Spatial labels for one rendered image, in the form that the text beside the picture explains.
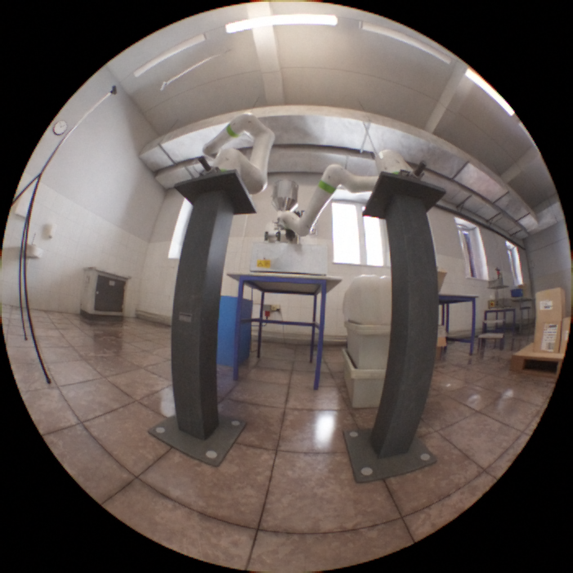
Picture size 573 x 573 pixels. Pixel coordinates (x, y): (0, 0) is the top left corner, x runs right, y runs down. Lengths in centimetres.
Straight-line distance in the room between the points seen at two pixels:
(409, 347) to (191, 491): 70
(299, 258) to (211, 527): 144
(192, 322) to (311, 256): 101
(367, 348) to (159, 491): 98
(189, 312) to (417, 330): 66
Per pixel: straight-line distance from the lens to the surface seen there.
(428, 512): 64
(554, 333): 207
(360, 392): 99
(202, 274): 55
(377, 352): 94
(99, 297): 336
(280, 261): 133
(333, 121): 341
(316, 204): 112
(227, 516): 55
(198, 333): 54
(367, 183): 108
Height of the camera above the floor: 50
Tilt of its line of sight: 8 degrees up
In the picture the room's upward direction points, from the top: 4 degrees clockwise
